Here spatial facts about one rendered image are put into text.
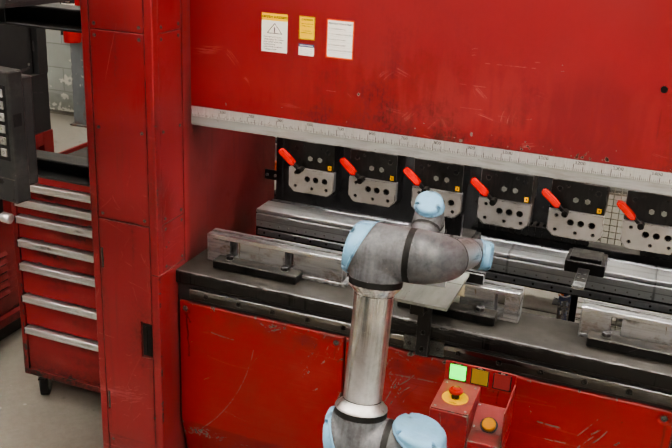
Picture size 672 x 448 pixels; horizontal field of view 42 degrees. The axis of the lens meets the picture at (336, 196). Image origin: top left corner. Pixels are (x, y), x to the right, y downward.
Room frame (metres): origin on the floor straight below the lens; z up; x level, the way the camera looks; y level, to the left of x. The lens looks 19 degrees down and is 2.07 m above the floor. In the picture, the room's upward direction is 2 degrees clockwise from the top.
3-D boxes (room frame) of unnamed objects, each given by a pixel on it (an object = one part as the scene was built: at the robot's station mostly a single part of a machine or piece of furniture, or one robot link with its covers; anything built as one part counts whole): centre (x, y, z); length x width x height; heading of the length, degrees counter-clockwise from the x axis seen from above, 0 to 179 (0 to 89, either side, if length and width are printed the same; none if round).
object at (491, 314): (2.42, -0.35, 0.89); 0.30 x 0.05 x 0.03; 69
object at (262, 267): (2.65, 0.25, 0.89); 0.30 x 0.05 x 0.03; 69
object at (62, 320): (3.35, 0.94, 0.50); 0.50 x 0.50 x 1.00; 69
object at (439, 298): (2.35, -0.28, 1.00); 0.26 x 0.18 x 0.01; 159
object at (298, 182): (2.64, 0.06, 1.26); 0.15 x 0.09 x 0.17; 69
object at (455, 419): (2.10, -0.39, 0.75); 0.20 x 0.16 x 0.18; 70
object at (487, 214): (2.43, -0.50, 1.26); 0.15 x 0.09 x 0.17; 69
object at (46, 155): (2.70, 0.98, 1.17); 0.40 x 0.24 x 0.07; 69
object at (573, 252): (2.49, -0.76, 1.01); 0.26 x 0.12 x 0.05; 159
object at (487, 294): (2.47, -0.38, 0.92); 0.39 x 0.06 x 0.10; 69
